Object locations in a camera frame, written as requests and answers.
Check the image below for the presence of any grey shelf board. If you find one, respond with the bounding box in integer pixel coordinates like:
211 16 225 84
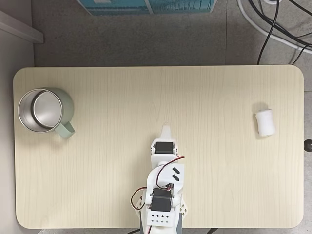
0 11 44 44

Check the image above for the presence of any white thick cable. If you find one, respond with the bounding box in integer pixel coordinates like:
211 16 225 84
236 0 312 54

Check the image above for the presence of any red black servo wire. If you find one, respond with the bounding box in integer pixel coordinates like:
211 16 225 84
156 155 186 190
131 187 147 211

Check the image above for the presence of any blue printed box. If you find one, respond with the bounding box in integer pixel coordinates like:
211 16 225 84
146 0 218 14
77 0 151 16

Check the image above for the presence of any black cable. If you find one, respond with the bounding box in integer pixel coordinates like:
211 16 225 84
257 0 280 65
248 0 312 65

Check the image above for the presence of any green mug steel interior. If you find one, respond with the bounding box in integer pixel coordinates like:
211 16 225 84
18 87 76 140

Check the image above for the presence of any white dressing roll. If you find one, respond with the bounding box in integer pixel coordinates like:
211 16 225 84
254 109 276 137

